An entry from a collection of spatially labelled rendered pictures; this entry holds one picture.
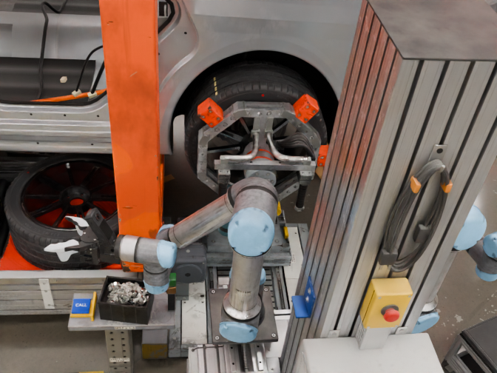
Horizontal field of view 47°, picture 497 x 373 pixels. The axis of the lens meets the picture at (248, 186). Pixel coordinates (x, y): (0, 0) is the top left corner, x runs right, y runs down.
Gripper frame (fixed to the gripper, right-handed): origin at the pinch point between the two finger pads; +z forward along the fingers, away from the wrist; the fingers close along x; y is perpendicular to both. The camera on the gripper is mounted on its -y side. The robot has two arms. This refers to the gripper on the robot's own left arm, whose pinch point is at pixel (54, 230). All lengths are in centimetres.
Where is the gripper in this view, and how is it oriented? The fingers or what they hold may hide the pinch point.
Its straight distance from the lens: 174.3
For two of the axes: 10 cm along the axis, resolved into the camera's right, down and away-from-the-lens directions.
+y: -1.0, 8.2, 5.6
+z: -9.9, -1.5, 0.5
